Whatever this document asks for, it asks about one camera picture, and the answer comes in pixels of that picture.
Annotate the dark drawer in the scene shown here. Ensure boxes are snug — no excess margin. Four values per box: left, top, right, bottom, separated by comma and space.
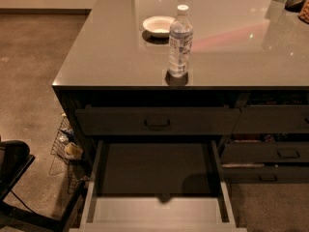
75, 107, 240, 136
220, 142, 309, 163
223, 166, 309, 184
234, 105, 309, 133

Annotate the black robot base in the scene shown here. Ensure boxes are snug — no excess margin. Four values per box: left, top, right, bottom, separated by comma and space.
1, 140, 85, 232

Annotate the open middle drawer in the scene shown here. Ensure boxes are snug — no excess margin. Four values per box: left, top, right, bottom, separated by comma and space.
70, 141, 247, 232

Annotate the dark cabinet counter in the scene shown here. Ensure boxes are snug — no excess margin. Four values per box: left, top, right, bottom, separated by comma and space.
53, 0, 309, 171

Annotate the dark top right drawer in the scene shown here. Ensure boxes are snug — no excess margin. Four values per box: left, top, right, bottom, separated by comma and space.
234, 105, 309, 133

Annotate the dark middle right drawer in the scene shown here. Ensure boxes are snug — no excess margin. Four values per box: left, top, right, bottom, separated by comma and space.
220, 142, 309, 163

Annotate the dark top left drawer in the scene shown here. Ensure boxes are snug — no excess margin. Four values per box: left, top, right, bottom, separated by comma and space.
75, 107, 240, 136

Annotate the wire basket with items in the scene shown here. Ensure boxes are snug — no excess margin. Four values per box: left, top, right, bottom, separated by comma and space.
49, 115, 86, 194

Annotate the white bowl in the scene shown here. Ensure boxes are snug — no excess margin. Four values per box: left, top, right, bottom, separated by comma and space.
143, 15, 174, 38

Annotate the dark bottom right drawer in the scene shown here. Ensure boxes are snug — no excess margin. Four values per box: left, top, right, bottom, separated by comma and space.
223, 166, 309, 184

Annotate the clear plastic water bottle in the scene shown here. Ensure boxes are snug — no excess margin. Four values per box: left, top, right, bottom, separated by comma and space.
168, 5, 193, 77

